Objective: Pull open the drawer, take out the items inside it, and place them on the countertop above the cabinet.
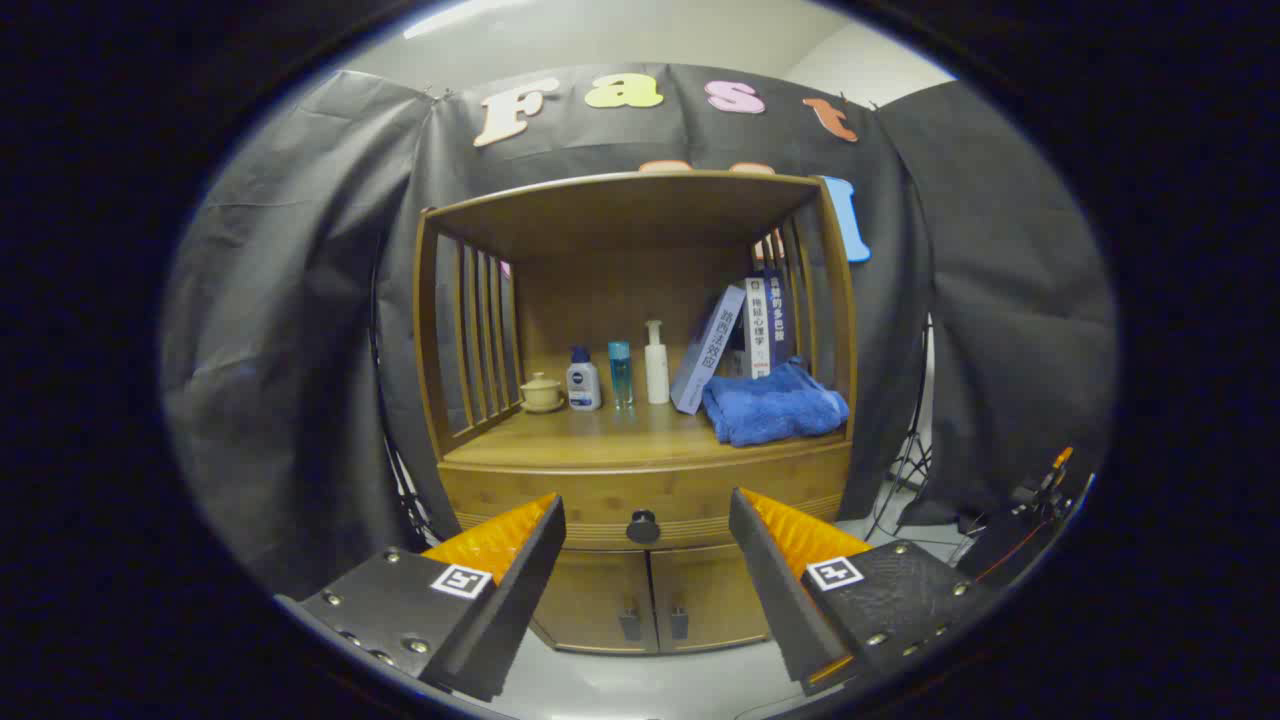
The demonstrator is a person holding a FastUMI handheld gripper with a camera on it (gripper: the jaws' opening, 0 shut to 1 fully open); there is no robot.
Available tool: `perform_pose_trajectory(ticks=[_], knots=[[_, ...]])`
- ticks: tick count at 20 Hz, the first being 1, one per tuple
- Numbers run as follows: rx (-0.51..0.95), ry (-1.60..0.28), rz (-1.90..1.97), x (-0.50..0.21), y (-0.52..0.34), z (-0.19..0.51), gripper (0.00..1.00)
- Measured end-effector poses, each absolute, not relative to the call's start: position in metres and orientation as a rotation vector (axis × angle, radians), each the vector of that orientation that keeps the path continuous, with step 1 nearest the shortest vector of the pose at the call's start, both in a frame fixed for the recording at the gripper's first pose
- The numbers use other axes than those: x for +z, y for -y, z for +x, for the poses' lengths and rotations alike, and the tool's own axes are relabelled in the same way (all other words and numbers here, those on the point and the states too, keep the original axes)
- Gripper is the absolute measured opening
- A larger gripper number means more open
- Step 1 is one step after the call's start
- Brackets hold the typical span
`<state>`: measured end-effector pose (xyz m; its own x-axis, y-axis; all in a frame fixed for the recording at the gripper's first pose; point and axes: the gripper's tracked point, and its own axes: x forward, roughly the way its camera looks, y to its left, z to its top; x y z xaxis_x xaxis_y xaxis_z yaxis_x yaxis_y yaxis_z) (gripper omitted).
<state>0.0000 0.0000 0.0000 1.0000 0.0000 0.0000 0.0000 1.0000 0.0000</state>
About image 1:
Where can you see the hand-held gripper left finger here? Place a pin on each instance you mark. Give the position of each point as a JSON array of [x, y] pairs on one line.
[[520, 600]]

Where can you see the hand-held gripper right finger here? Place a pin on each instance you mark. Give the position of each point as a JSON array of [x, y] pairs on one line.
[[775, 590]]

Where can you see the wooden drawer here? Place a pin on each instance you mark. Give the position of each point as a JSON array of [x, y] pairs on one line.
[[600, 490]]

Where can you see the black round drawer knob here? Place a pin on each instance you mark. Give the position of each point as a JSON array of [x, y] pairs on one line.
[[643, 526]]

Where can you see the wooden cabinet door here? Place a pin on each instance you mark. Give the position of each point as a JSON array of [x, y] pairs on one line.
[[720, 600], [590, 600]]

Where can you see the wooden countertop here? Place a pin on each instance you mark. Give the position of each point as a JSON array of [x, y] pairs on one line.
[[620, 435]]

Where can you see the wooden cabinet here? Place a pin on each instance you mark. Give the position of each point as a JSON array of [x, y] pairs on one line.
[[620, 215]]

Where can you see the blue folded towel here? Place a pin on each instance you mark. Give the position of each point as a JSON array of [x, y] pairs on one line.
[[770, 405]]

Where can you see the black tripod stand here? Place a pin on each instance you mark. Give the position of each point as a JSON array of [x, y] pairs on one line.
[[912, 450]]

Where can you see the cream lidded tea cup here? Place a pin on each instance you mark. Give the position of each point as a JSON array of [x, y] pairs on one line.
[[541, 392]]

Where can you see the white bottle with blue cap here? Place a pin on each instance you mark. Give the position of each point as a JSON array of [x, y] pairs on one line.
[[583, 385]]

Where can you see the clear blue bottle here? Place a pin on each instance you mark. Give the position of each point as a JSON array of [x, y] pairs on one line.
[[620, 375]]

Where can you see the lavender leaning book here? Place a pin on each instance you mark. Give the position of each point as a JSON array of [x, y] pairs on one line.
[[708, 350]]

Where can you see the white pump bottle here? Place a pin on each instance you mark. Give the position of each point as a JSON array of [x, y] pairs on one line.
[[656, 370]]

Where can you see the dark blue book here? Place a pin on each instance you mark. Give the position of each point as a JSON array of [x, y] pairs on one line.
[[778, 315]]

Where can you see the black device with orange tip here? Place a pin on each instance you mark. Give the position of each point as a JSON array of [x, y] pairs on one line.
[[1040, 490]]

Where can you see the black backdrop cloth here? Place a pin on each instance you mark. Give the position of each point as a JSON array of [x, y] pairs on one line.
[[300, 350]]

